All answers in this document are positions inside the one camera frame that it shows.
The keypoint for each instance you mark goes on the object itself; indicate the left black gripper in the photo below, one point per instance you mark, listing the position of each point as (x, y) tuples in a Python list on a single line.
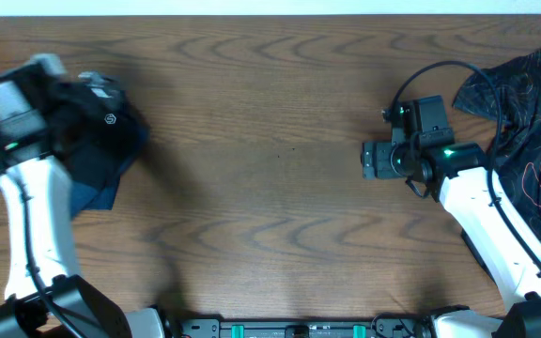
[(113, 99)]

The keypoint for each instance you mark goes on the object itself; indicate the black patterned shirt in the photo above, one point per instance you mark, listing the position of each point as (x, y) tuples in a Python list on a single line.
[(513, 89)]

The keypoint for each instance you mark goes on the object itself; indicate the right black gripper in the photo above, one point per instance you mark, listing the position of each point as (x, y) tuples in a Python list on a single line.
[(378, 154)]

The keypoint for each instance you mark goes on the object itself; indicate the folded blue garment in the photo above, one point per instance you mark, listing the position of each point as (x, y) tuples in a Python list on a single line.
[(95, 179)]

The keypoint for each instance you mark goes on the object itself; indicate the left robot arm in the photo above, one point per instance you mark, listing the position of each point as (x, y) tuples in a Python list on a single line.
[(46, 294)]

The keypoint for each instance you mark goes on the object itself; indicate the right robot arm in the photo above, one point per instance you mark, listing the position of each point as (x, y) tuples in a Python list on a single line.
[(423, 150)]

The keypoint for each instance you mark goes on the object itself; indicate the plain black t-shirt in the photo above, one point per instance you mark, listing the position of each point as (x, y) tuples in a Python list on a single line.
[(80, 119)]

